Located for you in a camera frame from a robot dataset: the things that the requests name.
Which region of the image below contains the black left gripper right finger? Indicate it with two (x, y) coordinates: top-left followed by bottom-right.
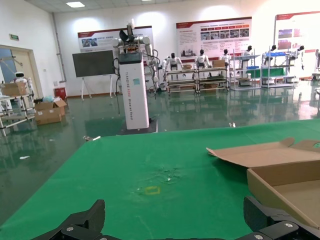
(237, 195), (320, 240)

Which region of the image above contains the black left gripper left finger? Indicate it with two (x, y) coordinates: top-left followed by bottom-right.
(32, 199), (106, 240)

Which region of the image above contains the open brown cardboard box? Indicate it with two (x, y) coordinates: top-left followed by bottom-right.
(206, 137), (320, 230)

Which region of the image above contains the green table cloth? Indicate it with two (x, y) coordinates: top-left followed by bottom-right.
(0, 119), (320, 240)

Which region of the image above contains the open cardboard carton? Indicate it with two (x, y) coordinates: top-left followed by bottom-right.
(34, 98), (68, 116)

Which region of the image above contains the closed cardboard carton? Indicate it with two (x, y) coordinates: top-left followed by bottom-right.
(0, 82), (27, 97)

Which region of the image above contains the low roller shelf rack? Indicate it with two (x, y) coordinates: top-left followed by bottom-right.
(196, 66), (230, 92)
(165, 69), (198, 94)

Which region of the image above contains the tall white shelf rack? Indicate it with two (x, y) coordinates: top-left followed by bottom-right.
(229, 48), (262, 91)
(260, 48), (297, 89)

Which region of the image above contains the dark display on stand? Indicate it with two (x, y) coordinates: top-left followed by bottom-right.
(72, 49), (115, 100)

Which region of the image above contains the small white round-head robot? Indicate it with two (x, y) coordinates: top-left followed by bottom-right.
(13, 71), (26, 85)

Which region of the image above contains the beige door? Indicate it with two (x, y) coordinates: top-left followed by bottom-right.
(0, 44), (35, 101)

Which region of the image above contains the white black humanoid robot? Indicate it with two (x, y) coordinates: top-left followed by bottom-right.
(268, 44), (278, 62)
(241, 45), (254, 70)
(294, 45), (306, 71)
(194, 49), (211, 69)
(161, 52), (184, 76)
(220, 48), (233, 66)

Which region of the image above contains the red white poster board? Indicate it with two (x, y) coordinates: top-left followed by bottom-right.
(77, 24), (154, 55)
(175, 16), (253, 59)
(274, 11), (320, 54)

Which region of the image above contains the white tube frame rack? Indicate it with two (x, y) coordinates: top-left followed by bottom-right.
(0, 83), (36, 137)

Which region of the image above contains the grey wall pipe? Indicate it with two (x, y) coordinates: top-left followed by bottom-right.
(51, 11), (67, 83)

